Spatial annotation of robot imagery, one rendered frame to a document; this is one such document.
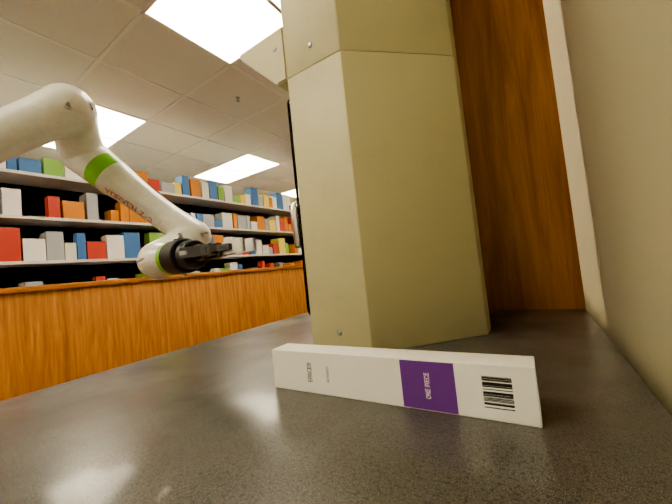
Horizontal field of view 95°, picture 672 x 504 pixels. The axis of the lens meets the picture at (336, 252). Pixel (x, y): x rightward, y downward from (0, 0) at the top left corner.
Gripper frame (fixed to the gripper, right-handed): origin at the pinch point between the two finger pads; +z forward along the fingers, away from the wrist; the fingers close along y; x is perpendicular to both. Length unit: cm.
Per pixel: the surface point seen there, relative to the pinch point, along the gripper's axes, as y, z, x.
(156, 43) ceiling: 64, -136, -148
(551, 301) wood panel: 31, 57, 19
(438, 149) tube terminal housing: 5.5, 44.1, -10.4
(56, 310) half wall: 12, -172, 16
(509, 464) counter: -25, 53, 20
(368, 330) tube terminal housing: -5.7, 33.4, 16.7
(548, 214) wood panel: 32, 59, 1
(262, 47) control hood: -4.4, 17.5, -35.1
